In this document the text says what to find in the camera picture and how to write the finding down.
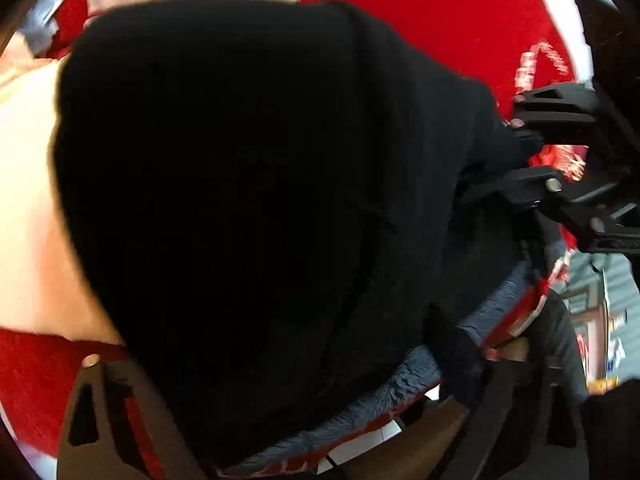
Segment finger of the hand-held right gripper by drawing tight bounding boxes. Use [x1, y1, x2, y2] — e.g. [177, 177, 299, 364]
[509, 83, 602, 142]
[462, 166, 640, 255]

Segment grey object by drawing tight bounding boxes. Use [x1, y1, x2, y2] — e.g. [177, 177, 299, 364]
[22, 0, 68, 58]

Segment person's dark clothing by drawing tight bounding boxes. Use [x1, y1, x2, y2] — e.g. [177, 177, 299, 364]
[579, 377, 640, 480]

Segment black pants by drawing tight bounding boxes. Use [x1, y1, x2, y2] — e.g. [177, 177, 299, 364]
[51, 0, 543, 478]

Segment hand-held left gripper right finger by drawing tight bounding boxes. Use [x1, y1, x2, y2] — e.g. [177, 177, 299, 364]
[449, 301, 591, 480]

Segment red printed blanket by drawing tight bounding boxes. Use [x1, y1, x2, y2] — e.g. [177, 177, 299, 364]
[0, 0, 591, 480]

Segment pale beige cloth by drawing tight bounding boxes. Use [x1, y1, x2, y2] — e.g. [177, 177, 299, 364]
[0, 30, 128, 348]

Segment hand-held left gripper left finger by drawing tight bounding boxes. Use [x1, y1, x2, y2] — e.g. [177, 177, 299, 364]
[59, 353, 207, 480]

